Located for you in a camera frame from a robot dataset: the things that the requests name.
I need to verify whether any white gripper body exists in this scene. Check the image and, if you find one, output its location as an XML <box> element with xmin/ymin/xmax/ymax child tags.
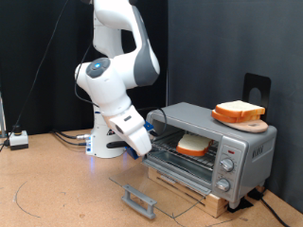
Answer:
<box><xmin>104</xmin><ymin>105</ymin><xmax>153</xmax><ymax>157</ymax></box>

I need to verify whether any white bread slice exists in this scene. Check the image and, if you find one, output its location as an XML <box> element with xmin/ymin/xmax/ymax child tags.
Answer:
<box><xmin>215</xmin><ymin>99</ymin><xmax>267</xmax><ymax>119</ymax></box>
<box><xmin>175</xmin><ymin>132</ymin><xmax>215</xmax><ymax>158</ymax></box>
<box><xmin>210</xmin><ymin>109</ymin><xmax>262</xmax><ymax>125</ymax></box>

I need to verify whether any metal oven rack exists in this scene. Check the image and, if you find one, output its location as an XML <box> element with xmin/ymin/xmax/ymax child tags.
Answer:
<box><xmin>151</xmin><ymin>131</ymin><xmax>221</xmax><ymax>171</ymax></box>

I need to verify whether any silver oven knob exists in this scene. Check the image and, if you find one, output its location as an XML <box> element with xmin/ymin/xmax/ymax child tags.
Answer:
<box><xmin>215</xmin><ymin>178</ymin><xmax>231</xmax><ymax>193</ymax></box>
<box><xmin>220</xmin><ymin>157</ymin><xmax>236</xmax><ymax>173</ymax></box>

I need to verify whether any silver toaster oven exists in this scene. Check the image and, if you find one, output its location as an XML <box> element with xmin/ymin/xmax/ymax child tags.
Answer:
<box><xmin>140</xmin><ymin>101</ymin><xmax>278</xmax><ymax>210</ymax></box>

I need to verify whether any slotted wooden block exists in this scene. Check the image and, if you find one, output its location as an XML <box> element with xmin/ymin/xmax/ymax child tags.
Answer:
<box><xmin>148</xmin><ymin>166</ymin><xmax>230</xmax><ymax>219</ymax></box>

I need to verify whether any emergency stop button box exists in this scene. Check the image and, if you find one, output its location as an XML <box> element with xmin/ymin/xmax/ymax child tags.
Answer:
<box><xmin>8</xmin><ymin>124</ymin><xmax>30</xmax><ymax>151</ymax></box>

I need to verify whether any round wooden board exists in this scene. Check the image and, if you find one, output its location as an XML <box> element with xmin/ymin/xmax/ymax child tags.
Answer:
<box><xmin>221</xmin><ymin>118</ymin><xmax>269</xmax><ymax>134</ymax></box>

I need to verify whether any grey metal pole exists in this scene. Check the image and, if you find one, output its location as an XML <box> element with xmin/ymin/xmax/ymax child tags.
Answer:
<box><xmin>0</xmin><ymin>93</ymin><xmax>7</xmax><ymax>138</ymax></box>

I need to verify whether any black metal bookend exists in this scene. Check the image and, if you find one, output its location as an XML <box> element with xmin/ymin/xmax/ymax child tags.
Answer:
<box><xmin>241</xmin><ymin>73</ymin><xmax>273</xmax><ymax>122</ymax></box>

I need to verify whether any black foot pad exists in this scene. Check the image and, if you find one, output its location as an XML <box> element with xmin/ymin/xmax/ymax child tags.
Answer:
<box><xmin>247</xmin><ymin>188</ymin><xmax>265</xmax><ymax>201</ymax></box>

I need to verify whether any black cable with silver plug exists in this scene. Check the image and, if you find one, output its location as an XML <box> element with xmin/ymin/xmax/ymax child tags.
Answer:
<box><xmin>50</xmin><ymin>128</ymin><xmax>93</xmax><ymax>140</ymax></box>

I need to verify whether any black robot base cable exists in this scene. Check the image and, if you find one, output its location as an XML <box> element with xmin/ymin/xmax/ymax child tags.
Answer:
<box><xmin>50</xmin><ymin>131</ymin><xmax>89</xmax><ymax>148</ymax></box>

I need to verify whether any thin hanging black cable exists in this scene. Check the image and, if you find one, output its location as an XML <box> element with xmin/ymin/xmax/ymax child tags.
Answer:
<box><xmin>0</xmin><ymin>0</ymin><xmax>70</xmax><ymax>149</ymax></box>

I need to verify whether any black oven power cable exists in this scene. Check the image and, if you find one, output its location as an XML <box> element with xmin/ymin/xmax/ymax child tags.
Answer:
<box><xmin>259</xmin><ymin>198</ymin><xmax>292</xmax><ymax>227</ymax></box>

